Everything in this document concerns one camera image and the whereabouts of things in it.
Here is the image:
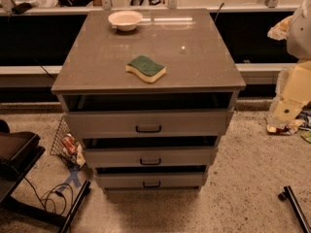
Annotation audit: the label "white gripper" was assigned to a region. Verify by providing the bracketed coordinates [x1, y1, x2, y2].
[267, 16, 311, 124]

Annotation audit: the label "green and yellow sponge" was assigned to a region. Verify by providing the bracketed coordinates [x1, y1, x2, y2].
[126, 55, 166, 83]

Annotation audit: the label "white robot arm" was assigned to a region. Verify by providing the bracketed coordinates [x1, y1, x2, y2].
[267, 0, 311, 128]

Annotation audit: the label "white paper bowl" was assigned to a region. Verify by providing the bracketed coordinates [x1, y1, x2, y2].
[108, 11, 143, 32]

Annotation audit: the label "crumpled snack wrappers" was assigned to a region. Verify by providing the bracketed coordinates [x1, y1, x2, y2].
[266, 111, 311, 144]

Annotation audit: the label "top grey drawer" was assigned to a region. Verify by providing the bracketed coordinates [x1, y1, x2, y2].
[64, 110, 233, 139]

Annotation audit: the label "grey drawer cabinet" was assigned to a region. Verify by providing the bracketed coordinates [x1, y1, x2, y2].
[52, 9, 245, 190]

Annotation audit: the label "black stand leg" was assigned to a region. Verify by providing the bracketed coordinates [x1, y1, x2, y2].
[278, 186, 311, 233]

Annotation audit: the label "middle grey drawer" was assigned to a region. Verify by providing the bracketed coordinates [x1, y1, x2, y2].
[85, 147, 218, 168]

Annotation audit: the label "red snack packet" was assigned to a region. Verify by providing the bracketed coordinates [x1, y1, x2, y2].
[62, 134, 77, 155]

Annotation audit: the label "black device on ledge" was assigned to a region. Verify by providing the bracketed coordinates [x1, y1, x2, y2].
[12, 2, 32, 15]

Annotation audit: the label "wire mesh basket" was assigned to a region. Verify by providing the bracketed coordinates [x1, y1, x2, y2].
[50, 118, 86, 170]

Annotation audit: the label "black cable on floor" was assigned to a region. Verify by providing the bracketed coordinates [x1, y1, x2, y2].
[22, 177, 75, 216]

